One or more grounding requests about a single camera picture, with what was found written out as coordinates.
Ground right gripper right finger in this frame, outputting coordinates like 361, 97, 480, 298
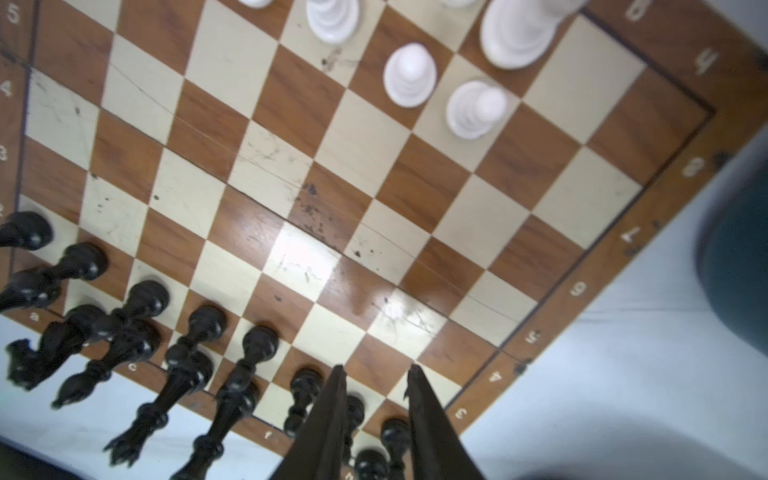
405, 364, 483, 479

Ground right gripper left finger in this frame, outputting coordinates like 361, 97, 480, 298
272, 365, 347, 479

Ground wooden chess board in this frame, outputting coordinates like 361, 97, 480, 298
0, 0, 768, 475

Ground black chess pieces on board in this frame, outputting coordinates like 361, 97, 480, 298
1, 209, 436, 450

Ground white chess pieces on board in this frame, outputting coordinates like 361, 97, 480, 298
226, 1, 575, 156

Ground far teal plastic bin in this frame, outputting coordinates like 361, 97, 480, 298
695, 173, 768, 355

